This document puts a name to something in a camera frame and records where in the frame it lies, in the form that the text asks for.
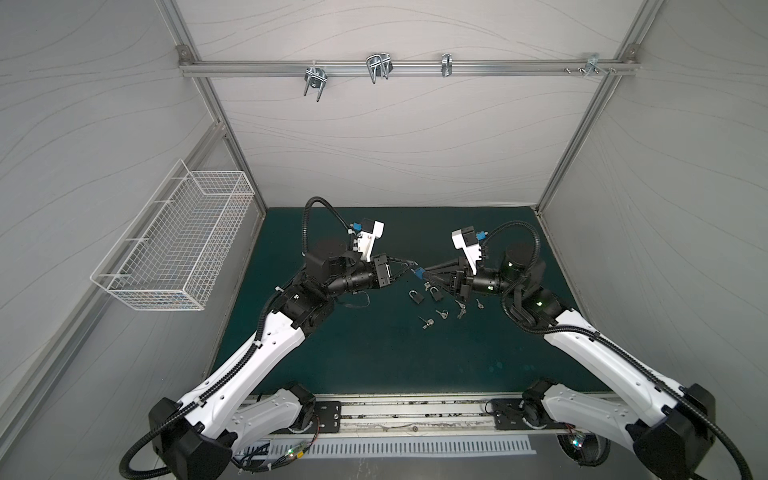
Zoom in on dark padlock with keys top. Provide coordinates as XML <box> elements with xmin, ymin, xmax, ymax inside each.
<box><xmin>408</xmin><ymin>290</ymin><xmax>424</xmax><ymax>305</ymax></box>

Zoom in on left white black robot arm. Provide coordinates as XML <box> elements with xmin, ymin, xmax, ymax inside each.
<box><xmin>119</xmin><ymin>243</ymin><xmax>397</xmax><ymax>479</ymax></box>

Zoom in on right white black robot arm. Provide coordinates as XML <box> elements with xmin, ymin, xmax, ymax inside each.
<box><xmin>417</xmin><ymin>243</ymin><xmax>715</xmax><ymax>479</ymax></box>

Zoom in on green table mat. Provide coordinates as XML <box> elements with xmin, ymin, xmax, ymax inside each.
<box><xmin>217</xmin><ymin>207</ymin><xmax>603</xmax><ymax>394</ymax></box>

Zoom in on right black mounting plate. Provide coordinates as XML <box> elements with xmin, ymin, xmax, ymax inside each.
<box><xmin>486</xmin><ymin>398</ymin><xmax>549</xmax><ymax>431</ymax></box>

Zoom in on black mounting plate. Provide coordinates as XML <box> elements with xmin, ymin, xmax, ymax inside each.
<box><xmin>275</xmin><ymin>401</ymin><xmax>342</xmax><ymax>435</ymax></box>
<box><xmin>486</xmin><ymin>398</ymin><xmax>549</xmax><ymax>431</ymax></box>

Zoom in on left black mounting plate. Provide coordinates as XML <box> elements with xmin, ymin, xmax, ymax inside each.
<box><xmin>275</xmin><ymin>401</ymin><xmax>342</xmax><ymax>435</ymax></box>

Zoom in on metal U-bolt hook middle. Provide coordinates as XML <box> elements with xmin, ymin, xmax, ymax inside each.
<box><xmin>365</xmin><ymin>53</ymin><xmax>393</xmax><ymax>84</ymax></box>

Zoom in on metal u-bolt hook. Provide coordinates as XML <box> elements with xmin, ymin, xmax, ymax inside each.
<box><xmin>303</xmin><ymin>66</ymin><xmax>328</xmax><ymax>102</ymax></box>
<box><xmin>365</xmin><ymin>53</ymin><xmax>393</xmax><ymax>84</ymax></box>

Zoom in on metal U-bolt hook left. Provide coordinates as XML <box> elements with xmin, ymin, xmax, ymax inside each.
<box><xmin>303</xmin><ymin>66</ymin><xmax>328</xmax><ymax>102</ymax></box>

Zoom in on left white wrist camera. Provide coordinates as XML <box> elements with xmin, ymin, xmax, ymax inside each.
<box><xmin>349</xmin><ymin>219</ymin><xmax>384</xmax><ymax>262</ymax></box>

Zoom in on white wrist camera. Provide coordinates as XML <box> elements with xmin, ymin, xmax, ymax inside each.
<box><xmin>451</xmin><ymin>226</ymin><xmax>488</xmax><ymax>275</ymax></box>
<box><xmin>349</xmin><ymin>219</ymin><xmax>384</xmax><ymax>262</ymax></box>

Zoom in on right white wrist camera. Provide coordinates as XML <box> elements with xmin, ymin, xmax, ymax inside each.
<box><xmin>451</xmin><ymin>226</ymin><xmax>488</xmax><ymax>275</ymax></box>

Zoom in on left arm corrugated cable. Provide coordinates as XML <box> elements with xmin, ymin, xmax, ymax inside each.
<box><xmin>118</xmin><ymin>196</ymin><xmax>352</xmax><ymax>480</ymax></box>

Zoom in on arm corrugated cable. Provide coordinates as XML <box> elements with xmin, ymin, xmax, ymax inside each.
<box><xmin>118</xmin><ymin>196</ymin><xmax>352</xmax><ymax>480</ymax></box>
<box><xmin>482</xmin><ymin>220</ymin><xmax>754</xmax><ymax>480</ymax></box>

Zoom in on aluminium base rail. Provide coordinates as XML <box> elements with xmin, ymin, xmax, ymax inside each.
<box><xmin>239</xmin><ymin>392</ymin><xmax>631</xmax><ymax>442</ymax></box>

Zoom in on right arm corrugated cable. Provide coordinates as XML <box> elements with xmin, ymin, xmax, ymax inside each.
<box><xmin>482</xmin><ymin>220</ymin><xmax>754</xmax><ymax>480</ymax></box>

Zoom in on white slotted cable duct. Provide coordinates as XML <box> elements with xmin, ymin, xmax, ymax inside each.
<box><xmin>239</xmin><ymin>434</ymin><xmax>537</xmax><ymax>463</ymax></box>

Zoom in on aluminium cross rail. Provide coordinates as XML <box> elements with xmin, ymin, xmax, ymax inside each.
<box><xmin>179</xmin><ymin>57</ymin><xmax>641</xmax><ymax>78</ymax></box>

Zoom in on small metal bracket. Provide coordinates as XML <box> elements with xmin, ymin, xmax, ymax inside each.
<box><xmin>441</xmin><ymin>53</ymin><xmax>453</xmax><ymax>78</ymax></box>

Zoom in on white wire basket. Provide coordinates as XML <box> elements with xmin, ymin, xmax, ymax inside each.
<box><xmin>90</xmin><ymin>160</ymin><xmax>255</xmax><ymax>311</ymax></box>

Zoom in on metal corner bracket right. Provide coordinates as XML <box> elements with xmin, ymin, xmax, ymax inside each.
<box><xmin>563</xmin><ymin>54</ymin><xmax>613</xmax><ymax>78</ymax></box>

